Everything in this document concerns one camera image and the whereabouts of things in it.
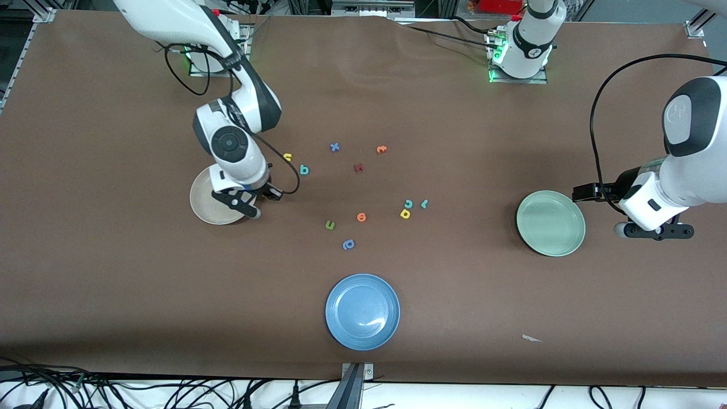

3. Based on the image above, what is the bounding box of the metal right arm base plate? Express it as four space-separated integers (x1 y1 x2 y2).
189 20 253 77

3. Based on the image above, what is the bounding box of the brown table cover sheet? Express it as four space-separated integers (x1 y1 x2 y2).
0 9 727 388

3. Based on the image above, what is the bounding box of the aluminium side rail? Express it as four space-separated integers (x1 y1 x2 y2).
0 20 41 114

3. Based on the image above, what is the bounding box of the red box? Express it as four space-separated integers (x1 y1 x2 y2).
477 0 526 15

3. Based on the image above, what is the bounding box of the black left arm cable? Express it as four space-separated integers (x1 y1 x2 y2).
590 54 727 215

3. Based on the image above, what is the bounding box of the black cable bundle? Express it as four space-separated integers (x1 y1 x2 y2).
0 355 123 409
122 378 285 409

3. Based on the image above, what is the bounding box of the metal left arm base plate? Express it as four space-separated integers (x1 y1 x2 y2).
486 28 549 85

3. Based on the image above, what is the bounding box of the black base cable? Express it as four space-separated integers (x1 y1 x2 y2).
406 16 500 52

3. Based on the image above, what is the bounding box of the green plate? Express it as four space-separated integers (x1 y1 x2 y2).
516 190 586 257

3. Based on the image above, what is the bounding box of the beige plate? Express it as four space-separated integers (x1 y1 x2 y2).
190 166 250 226

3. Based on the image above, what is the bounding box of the blue plate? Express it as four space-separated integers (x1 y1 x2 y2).
325 273 401 351

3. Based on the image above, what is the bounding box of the aluminium frame strut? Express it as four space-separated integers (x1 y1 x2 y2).
327 362 375 409

